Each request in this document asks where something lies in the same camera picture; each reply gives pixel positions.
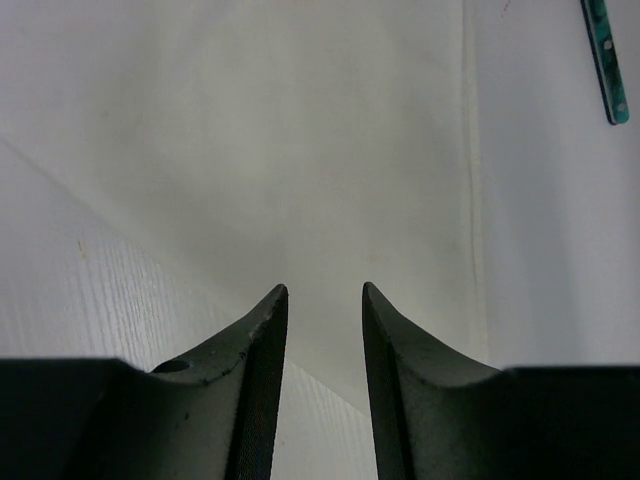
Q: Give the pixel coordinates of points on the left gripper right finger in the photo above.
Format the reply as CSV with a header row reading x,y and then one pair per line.
x,y
438,414

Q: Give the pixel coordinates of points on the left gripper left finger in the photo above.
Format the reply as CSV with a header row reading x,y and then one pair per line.
x,y
209,413

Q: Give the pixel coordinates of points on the white cloth napkin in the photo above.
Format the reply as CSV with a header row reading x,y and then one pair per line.
x,y
319,144

